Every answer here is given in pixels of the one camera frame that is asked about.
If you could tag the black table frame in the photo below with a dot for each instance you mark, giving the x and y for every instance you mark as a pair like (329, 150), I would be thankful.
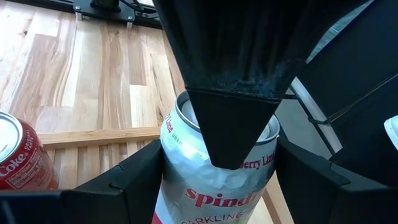
(105, 7)

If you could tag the pink white soda can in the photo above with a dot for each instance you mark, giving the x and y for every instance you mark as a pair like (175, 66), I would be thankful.
(202, 186)

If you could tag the wooden shelf rack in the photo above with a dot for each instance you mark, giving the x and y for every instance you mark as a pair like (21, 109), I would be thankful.
(102, 137)

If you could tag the red soda can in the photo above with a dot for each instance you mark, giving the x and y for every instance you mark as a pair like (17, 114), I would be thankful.
(25, 161)

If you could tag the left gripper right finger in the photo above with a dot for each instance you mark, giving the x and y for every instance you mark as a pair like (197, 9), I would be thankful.
(342, 205)

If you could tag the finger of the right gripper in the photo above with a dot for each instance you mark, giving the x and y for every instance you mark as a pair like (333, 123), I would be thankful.
(233, 62)

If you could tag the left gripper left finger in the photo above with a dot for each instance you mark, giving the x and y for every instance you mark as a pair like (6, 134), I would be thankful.
(93, 205)

